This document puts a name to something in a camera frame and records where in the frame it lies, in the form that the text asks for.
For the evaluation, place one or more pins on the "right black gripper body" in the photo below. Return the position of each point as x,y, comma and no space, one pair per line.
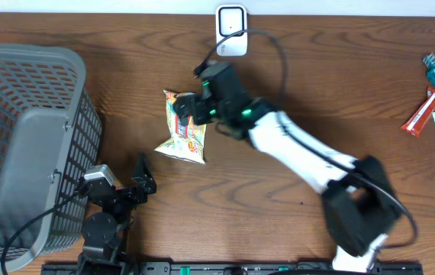
201,111

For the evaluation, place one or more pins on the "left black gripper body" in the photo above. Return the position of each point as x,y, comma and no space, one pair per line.
127,197

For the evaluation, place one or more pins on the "yellow snack bag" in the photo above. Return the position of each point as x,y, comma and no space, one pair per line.
186,142

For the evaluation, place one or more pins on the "red snack bar wrapper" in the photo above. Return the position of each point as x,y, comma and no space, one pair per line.
417,121

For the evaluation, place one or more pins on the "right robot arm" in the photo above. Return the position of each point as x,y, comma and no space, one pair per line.
359,203

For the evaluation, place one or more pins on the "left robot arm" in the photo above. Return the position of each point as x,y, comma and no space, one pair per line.
105,233

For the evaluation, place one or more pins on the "grey plastic shopping basket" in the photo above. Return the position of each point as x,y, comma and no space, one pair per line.
50,134

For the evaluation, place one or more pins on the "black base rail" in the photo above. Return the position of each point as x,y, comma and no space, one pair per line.
314,267

